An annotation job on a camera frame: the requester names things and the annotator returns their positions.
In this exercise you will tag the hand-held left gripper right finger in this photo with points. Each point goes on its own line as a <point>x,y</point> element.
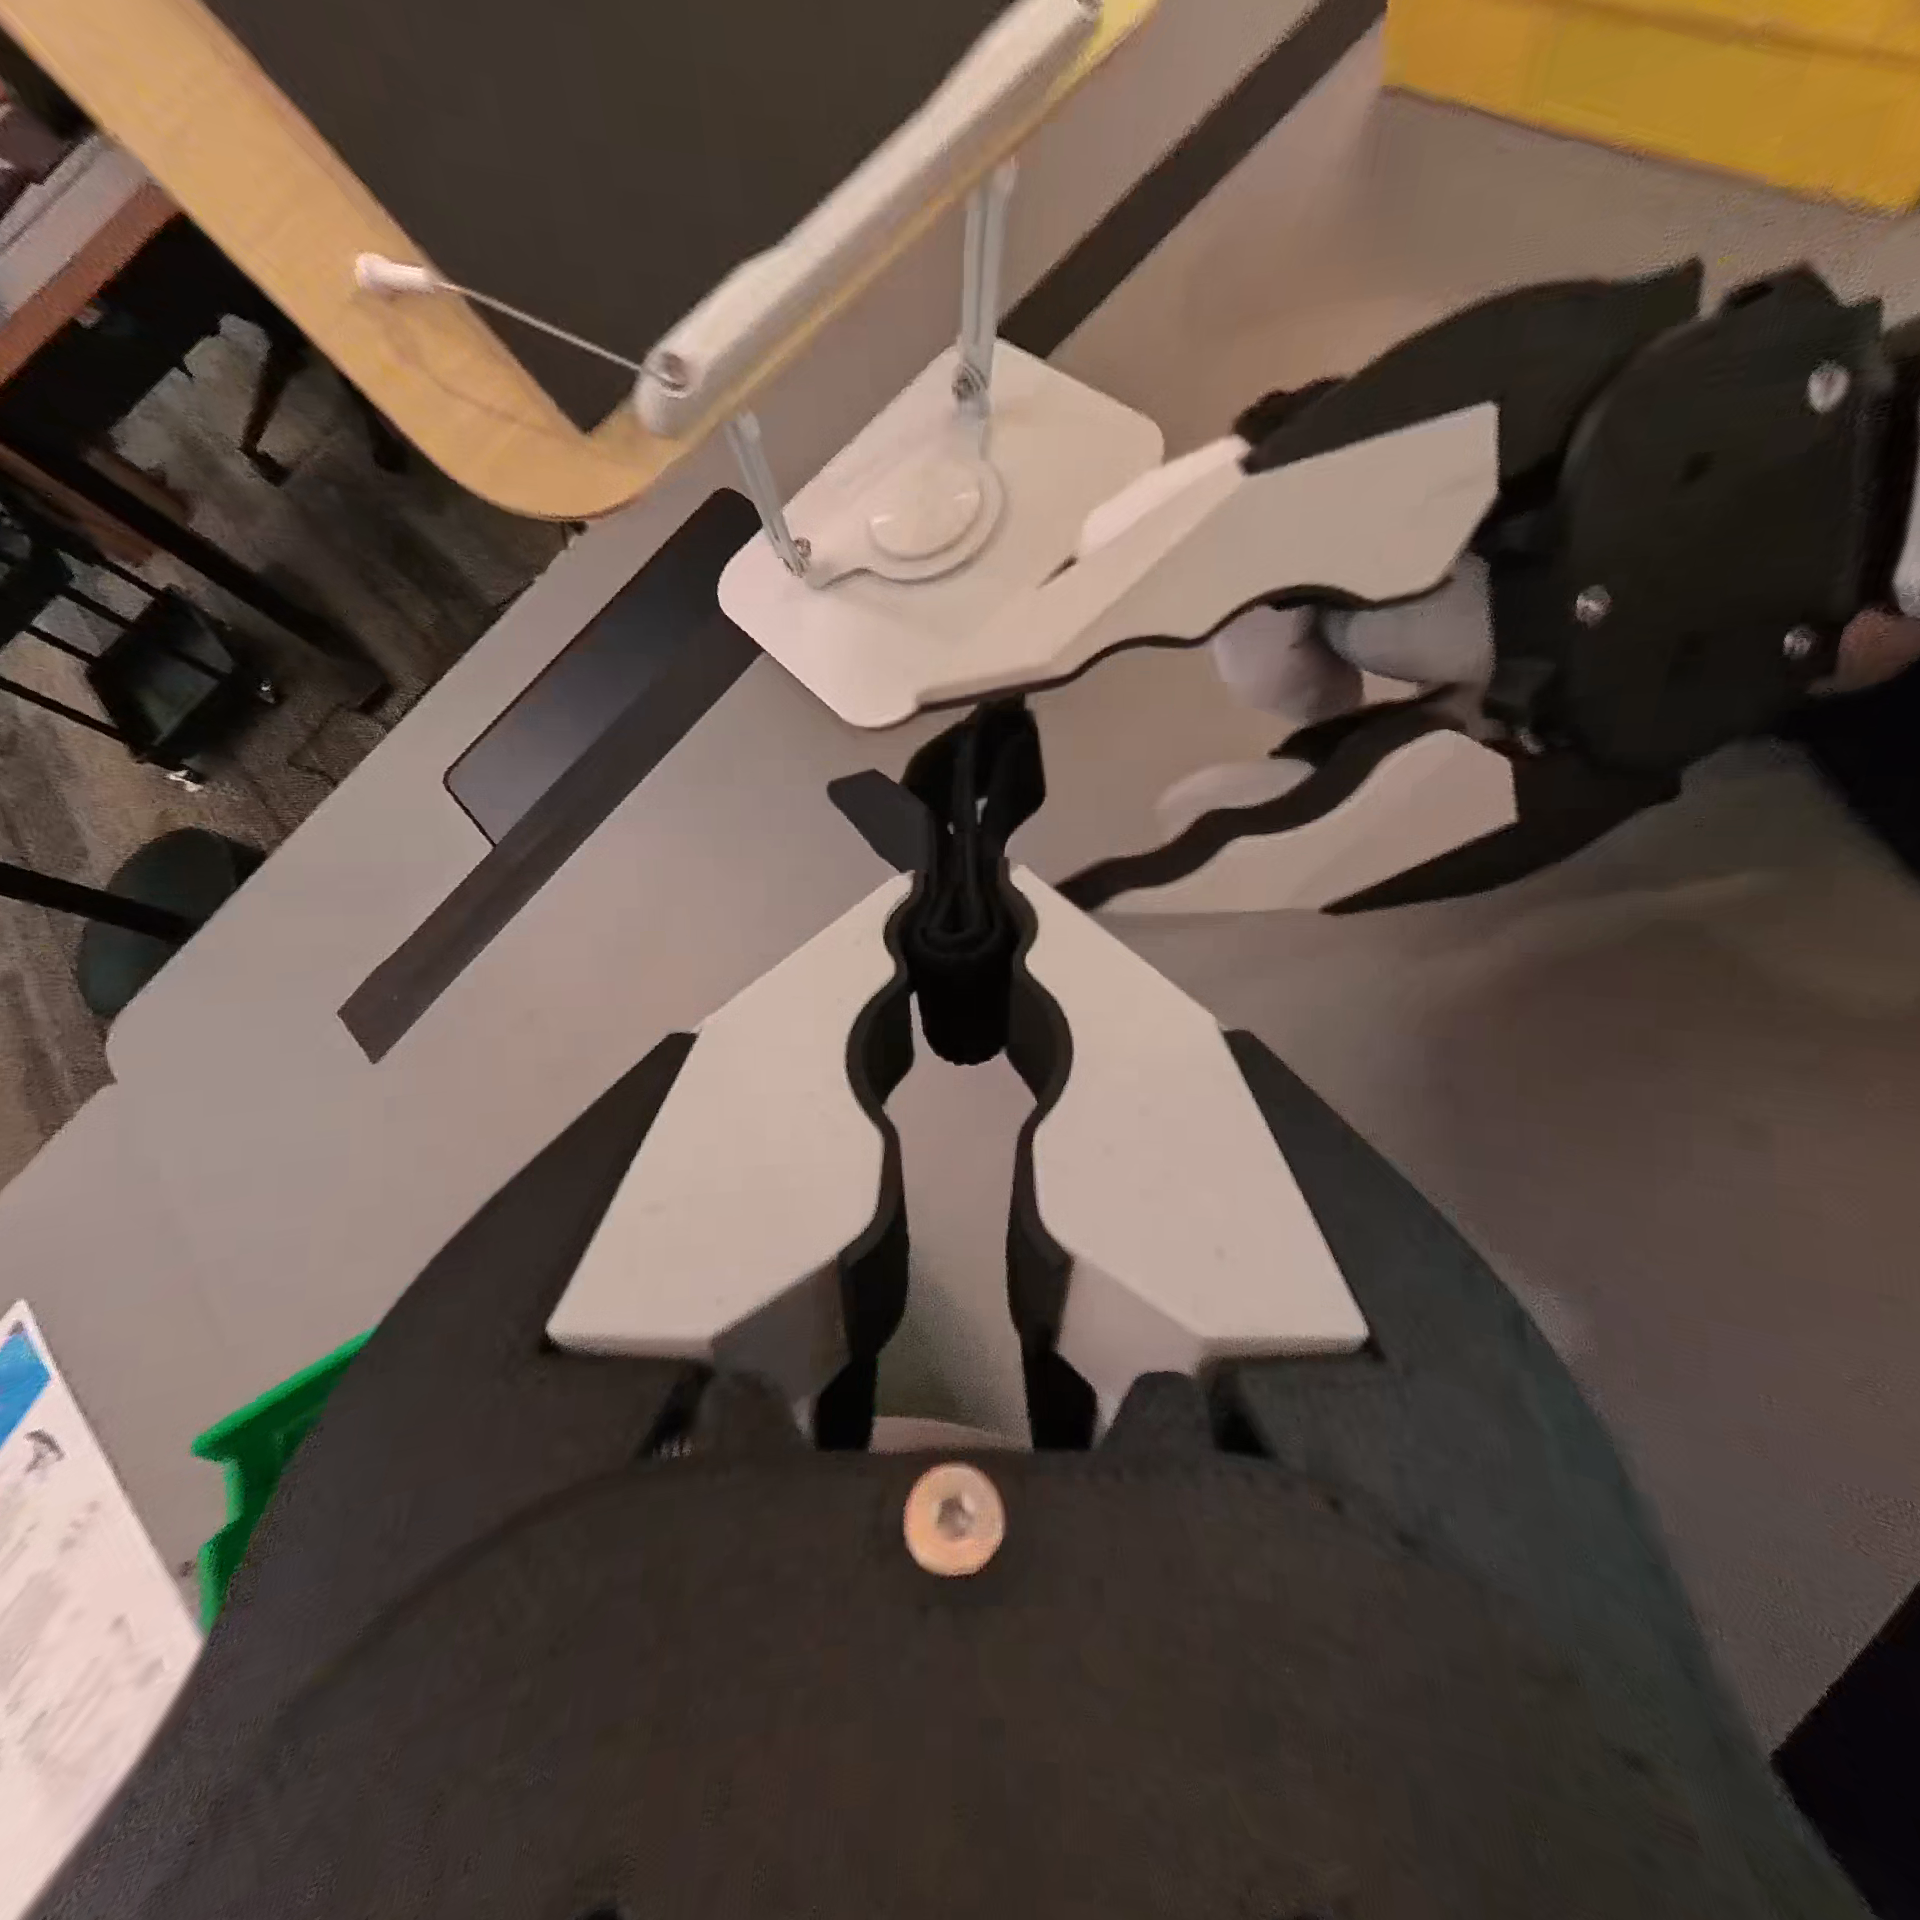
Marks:
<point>1185,1184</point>

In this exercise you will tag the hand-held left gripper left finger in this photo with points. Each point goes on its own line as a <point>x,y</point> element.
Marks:
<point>721,1184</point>

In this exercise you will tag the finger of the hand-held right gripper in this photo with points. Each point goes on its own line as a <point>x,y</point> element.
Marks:
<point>1411,810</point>
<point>1320,511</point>

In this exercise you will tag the person's right hand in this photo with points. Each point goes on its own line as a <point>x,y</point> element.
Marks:
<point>1395,639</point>

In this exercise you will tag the large yellow plastic bin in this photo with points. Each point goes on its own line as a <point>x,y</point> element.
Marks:
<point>1650,75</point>

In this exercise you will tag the green plastic bin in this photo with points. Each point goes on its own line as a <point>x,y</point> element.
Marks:
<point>277,1440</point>

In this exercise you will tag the dark round stool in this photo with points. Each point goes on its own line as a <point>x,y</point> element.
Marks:
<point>171,914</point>

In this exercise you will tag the printed paper sheet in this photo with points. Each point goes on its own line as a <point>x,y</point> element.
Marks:
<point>77,1590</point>

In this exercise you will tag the person's leg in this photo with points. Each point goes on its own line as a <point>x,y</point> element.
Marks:
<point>1861,1785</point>

